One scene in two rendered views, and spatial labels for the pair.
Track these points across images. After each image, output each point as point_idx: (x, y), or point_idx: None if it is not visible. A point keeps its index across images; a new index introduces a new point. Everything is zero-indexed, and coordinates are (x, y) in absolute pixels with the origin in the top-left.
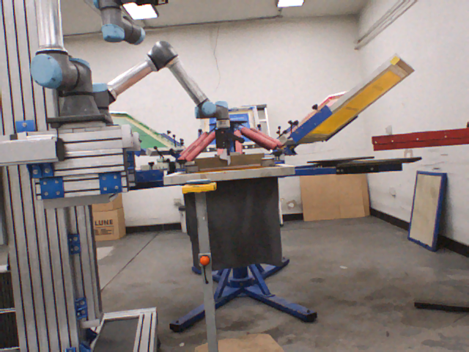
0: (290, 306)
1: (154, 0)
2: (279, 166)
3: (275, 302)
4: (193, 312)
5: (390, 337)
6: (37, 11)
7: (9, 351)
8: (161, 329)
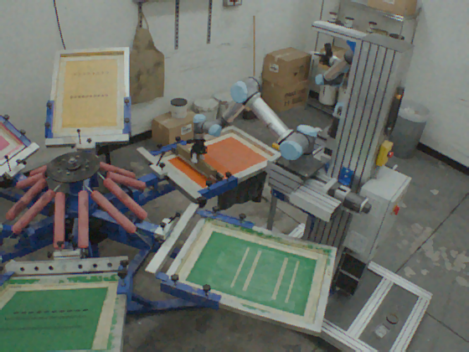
0: (144, 251)
1: (323, 62)
2: (207, 137)
3: (139, 264)
4: (187, 302)
5: (160, 205)
6: None
7: (343, 300)
8: (218, 314)
